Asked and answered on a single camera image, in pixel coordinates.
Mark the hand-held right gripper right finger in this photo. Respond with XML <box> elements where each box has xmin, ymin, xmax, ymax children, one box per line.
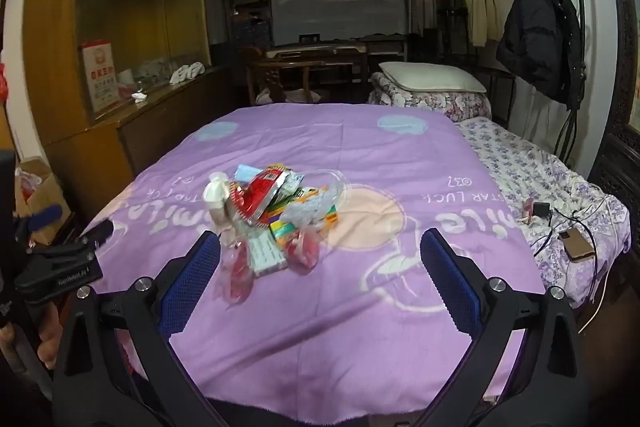
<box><xmin>419</xmin><ymin>228</ymin><xmax>588</xmax><ymax>427</ymax></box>

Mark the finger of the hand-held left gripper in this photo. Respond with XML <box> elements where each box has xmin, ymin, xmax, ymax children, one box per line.
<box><xmin>17</xmin><ymin>204</ymin><xmax>63</xmax><ymax>233</ymax></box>
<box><xmin>75</xmin><ymin>219</ymin><xmax>116</xmax><ymax>253</ymax></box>

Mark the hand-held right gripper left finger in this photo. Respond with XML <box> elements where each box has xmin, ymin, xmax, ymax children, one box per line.
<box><xmin>52</xmin><ymin>229</ymin><xmax>223</xmax><ymax>427</ymax></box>

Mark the white tissue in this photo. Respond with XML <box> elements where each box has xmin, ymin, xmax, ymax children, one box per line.
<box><xmin>202</xmin><ymin>172</ymin><xmax>233</xmax><ymax>233</ymax></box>

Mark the green packet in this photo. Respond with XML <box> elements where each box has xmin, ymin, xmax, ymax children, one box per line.
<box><xmin>272</xmin><ymin>174</ymin><xmax>306</xmax><ymax>212</ymax></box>

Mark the orange cardboard box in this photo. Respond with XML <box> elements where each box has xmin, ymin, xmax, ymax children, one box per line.
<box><xmin>270</xmin><ymin>189</ymin><xmax>341</xmax><ymax>248</ymax></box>

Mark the person's left hand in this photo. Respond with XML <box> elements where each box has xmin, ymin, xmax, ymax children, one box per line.
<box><xmin>35</xmin><ymin>304</ymin><xmax>68</xmax><ymax>370</ymax></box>

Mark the red clear plastic wrapper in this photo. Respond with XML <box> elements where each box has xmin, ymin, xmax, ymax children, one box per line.
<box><xmin>285</xmin><ymin>227</ymin><xmax>323</xmax><ymax>275</ymax></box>
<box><xmin>215</xmin><ymin>237</ymin><xmax>256</xmax><ymax>308</ymax></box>

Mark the pale green small box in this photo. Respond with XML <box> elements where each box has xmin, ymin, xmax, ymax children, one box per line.
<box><xmin>247</xmin><ymin>234</ymin><xmax>288</xmax><ymax>278</ymax></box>

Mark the red snack packet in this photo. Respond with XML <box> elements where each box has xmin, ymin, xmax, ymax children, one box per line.
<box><xmin>227</xmin><ymin>167</ymin><xmax>288</xmax><ymax>228</ymax></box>

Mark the purple printed blanket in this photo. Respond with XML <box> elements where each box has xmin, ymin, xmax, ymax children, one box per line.
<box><xmin>80</xmin><ymin>103</ymin><xmax>546</xmax><ymax>413</ymax></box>

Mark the brown smartphone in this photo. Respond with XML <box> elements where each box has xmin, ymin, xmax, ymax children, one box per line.
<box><xmin>557</xmin><ymin>227</ymin><xmax>596</xmax><ymax>264</ymax></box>

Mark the floral bedsheet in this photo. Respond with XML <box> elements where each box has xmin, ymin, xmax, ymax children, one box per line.
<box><xmin>455</xmin><ymin>117</ymin><xmax>632</xmax><ymax>308</ymax></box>

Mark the red and white sign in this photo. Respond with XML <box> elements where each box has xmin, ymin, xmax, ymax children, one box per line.
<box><xmin>77</xmin><ymin>39</ymin><xmax>121</xmax><ymax>118</ymax></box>

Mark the clear plastic bag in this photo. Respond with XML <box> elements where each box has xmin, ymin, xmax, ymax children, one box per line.
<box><xmin>280</xmin><ymin>169</ymin><xmax>351</xmax><ymax>233</ymax></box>

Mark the folded floral quilt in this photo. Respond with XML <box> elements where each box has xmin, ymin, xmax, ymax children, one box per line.
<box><xmin>369</xmin><ymin>72</ymin><xmax>493</xmax><ymax>124</ymax></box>

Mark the white cloth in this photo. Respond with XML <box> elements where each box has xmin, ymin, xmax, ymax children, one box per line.
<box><xmin>169</xmin><ymin>62</ymin><xmax>207</xmax><ymax>85</ymax></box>

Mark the wooden glass cabinet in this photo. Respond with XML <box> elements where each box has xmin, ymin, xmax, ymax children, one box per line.
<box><xmin>22</xmin><ymin>0</ymin><xmax>241</xmax><ymax>228</ymax></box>

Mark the white pillow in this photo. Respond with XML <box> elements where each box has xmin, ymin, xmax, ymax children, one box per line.
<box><xmin>378</xmin><ymin>61</ymin><xmax>488</xmax><ymax>95</ymax></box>

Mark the carved wooden chair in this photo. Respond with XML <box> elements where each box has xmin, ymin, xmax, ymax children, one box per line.
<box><xmin>243</xmin><ymin>47</ymin><xmax>331</xmax><ymax>105</ymax></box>

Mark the wooden desk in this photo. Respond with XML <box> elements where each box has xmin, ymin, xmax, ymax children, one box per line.
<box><xmin>245</xmin><ymin>38</ymin><xmax>408</xmax><ymax>105</ymax></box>

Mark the black puffer jacket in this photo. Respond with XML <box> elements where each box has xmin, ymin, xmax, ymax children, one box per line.
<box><xmin>496</xmin><ymin>0</ymin><xmax>587</xmax><ymax>110</ymax></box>

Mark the dark bookshelf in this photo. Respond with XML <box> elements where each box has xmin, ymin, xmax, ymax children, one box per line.
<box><xmin>229</xmin><ymin>0</ymin><xmax>275</xmax><ymax>50</ymax></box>

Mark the black cable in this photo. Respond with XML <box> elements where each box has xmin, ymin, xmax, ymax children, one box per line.
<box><xmin>532</xmin><ymin>202</ymin><xmax>616</xmax><ymax>298</ymax></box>

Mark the white cable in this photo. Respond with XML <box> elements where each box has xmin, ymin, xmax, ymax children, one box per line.
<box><xmin>577</xmin><ymin>197</ymin><xmax>631</xmax><ymax>333</ymax></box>

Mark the black metal bed frame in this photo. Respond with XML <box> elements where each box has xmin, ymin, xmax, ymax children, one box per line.
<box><xmin>487</xmin><ymin>69</ymin><xmax>518</xmax><ymax>130</ymax></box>

